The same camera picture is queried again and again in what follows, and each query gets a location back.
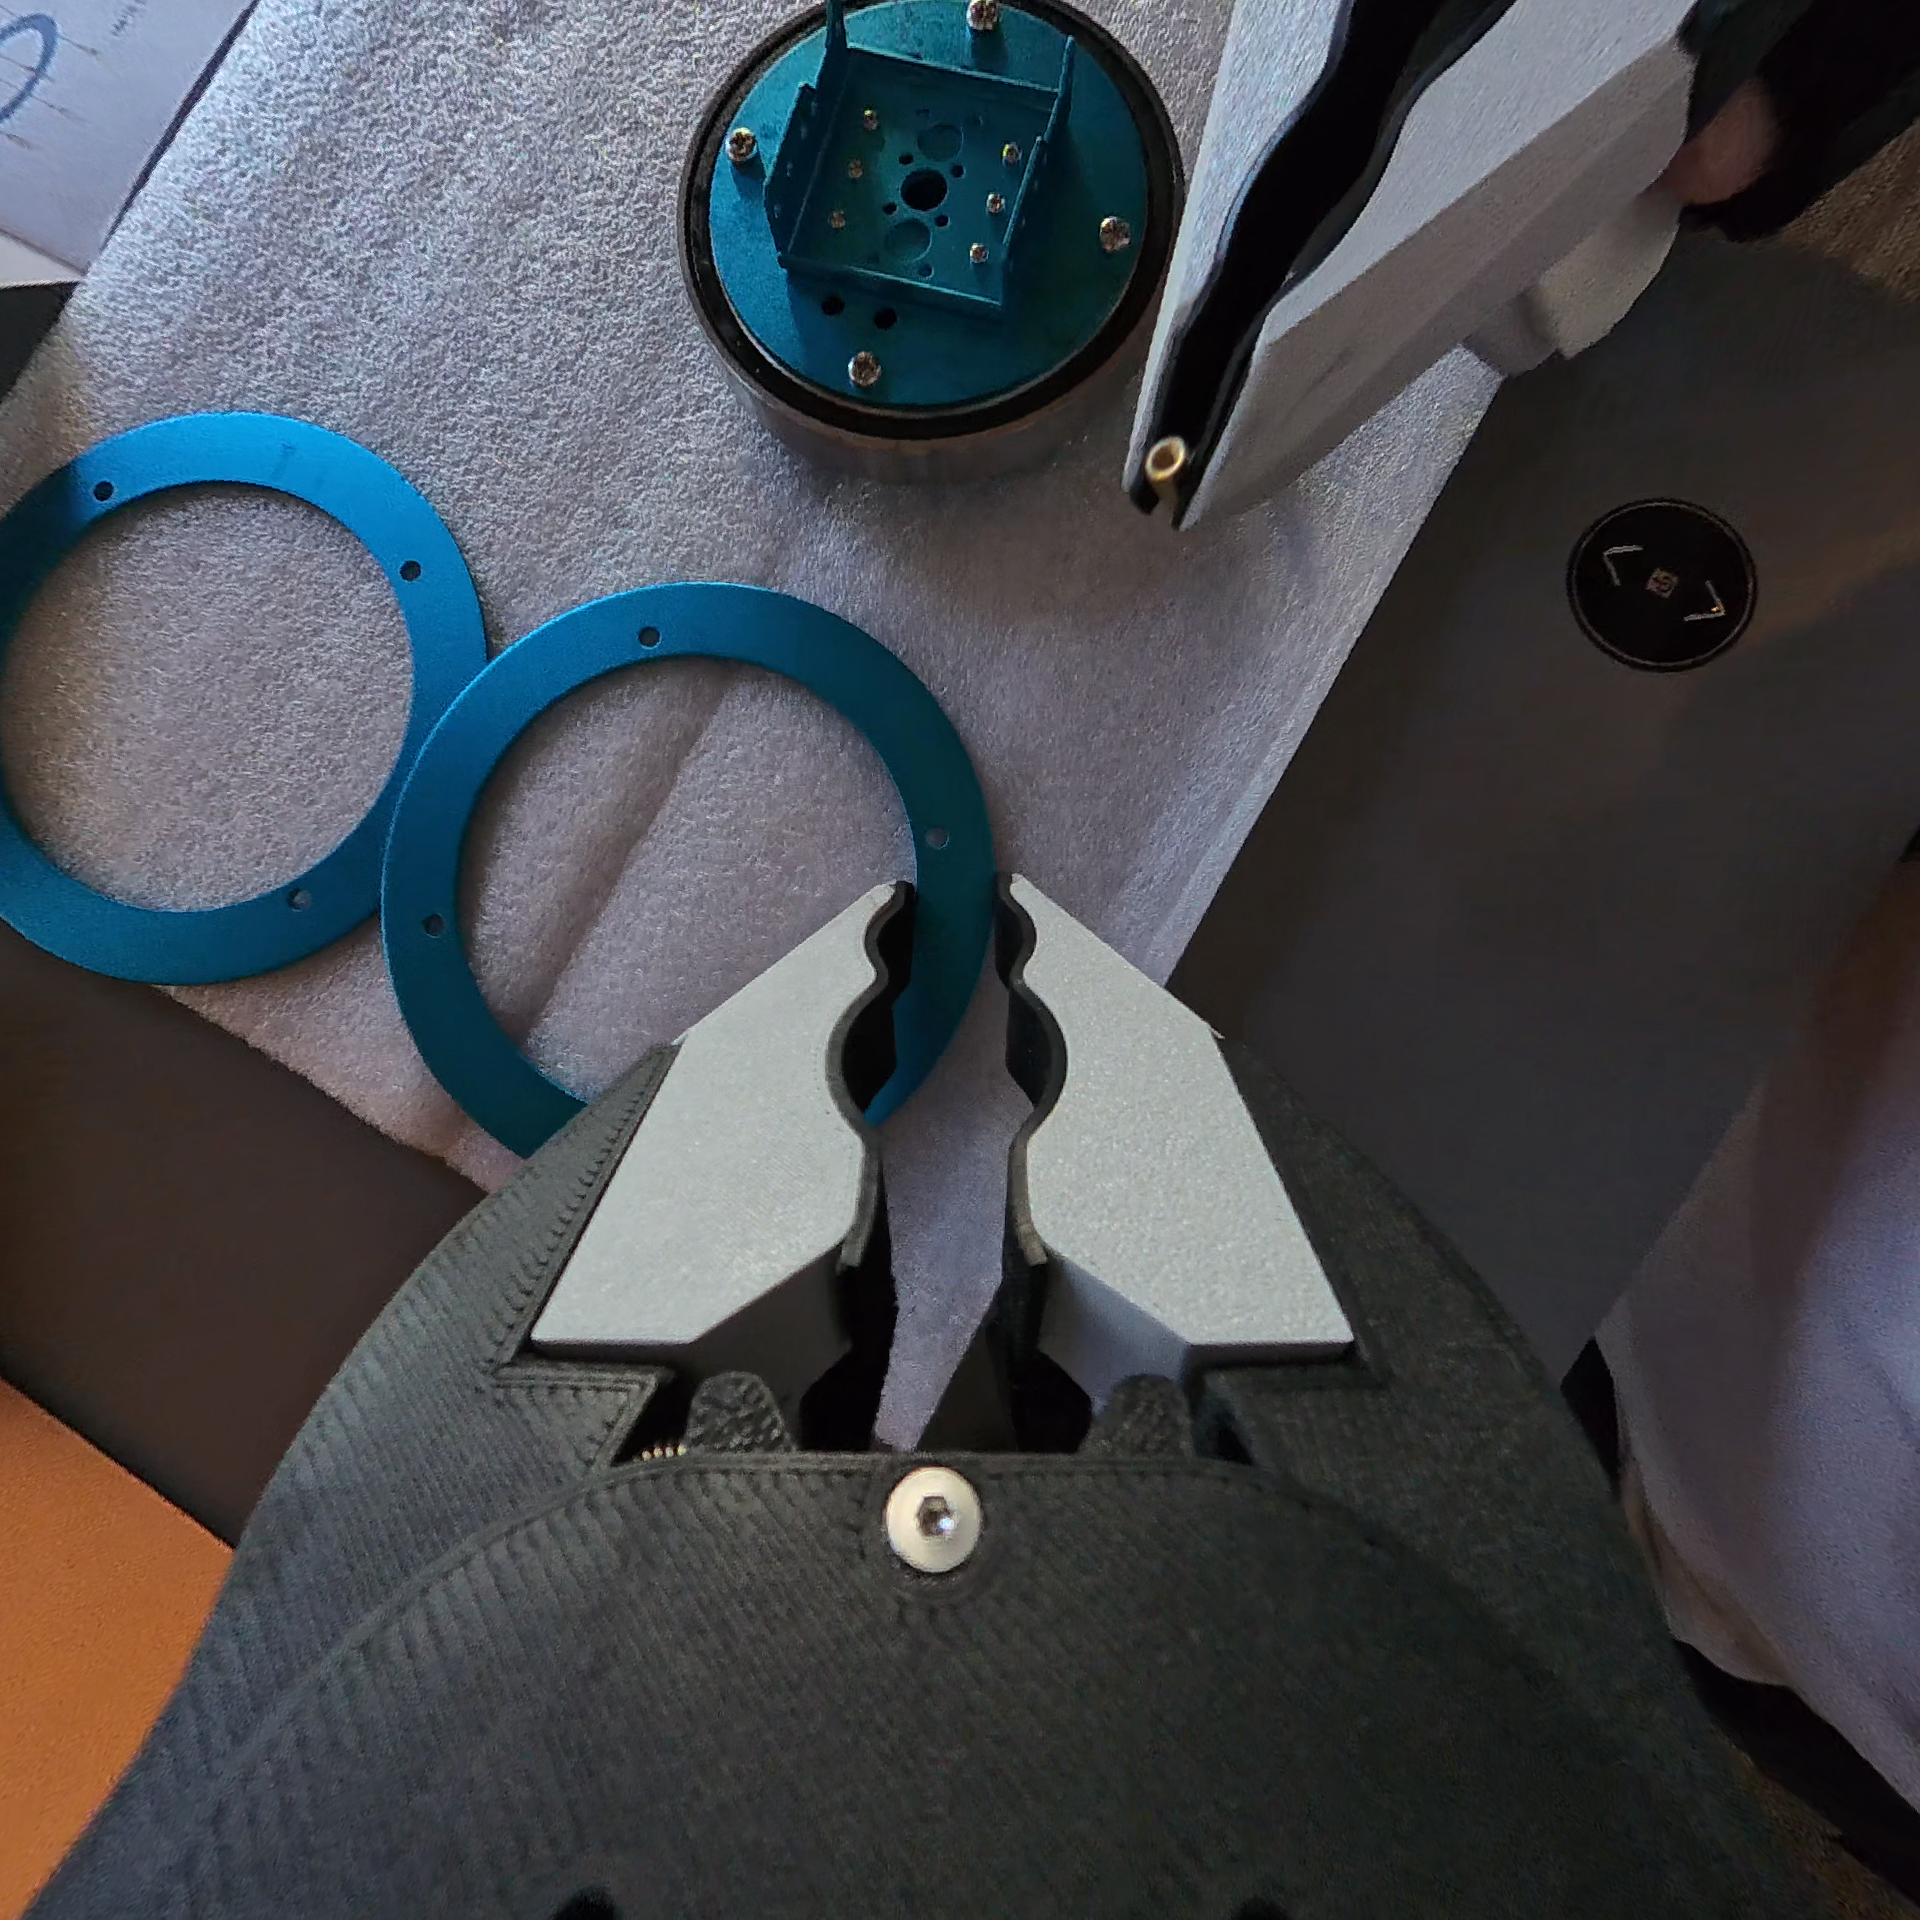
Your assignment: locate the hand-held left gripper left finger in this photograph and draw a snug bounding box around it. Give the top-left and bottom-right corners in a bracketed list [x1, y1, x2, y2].
[530, 880, 918, 1414]

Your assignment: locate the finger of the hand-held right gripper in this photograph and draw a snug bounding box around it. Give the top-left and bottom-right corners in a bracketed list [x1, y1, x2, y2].
[1120, 0, 1513, 524]
[1175, 0, 1704, 535]

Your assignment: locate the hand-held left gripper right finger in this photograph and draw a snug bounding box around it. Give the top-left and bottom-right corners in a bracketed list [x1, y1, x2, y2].
[998, 874, 1355, 1414]

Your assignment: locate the blue round bearing base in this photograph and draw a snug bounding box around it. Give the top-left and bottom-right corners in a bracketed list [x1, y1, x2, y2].
[678, 0, 1187, 484]

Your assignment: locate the blue metal ring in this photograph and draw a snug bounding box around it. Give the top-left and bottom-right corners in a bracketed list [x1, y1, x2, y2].
[381, 583, 1002, 1161]
[0, 411, 493, 989]

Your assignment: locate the printed instruction manual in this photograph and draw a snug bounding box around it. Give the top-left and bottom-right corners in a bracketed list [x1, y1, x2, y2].
[0, 0, 259, 284]

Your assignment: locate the round black desk button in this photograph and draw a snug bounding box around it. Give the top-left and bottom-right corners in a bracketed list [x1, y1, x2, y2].
[1567, 498, 1760, 674]

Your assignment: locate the dark desk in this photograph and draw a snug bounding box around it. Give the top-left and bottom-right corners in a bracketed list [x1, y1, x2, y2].
[0, 0, 1920, 1548]

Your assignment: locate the person's right hand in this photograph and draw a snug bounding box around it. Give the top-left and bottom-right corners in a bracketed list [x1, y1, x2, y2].
[1676, 82, 1788, 210]

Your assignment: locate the person's white shirt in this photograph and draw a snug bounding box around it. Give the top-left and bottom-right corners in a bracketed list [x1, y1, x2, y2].
[1592, 870, 1920, 1820]

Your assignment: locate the white foam sheet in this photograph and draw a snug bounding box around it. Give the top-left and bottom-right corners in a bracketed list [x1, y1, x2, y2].
[0, 0, 1505, 1451]

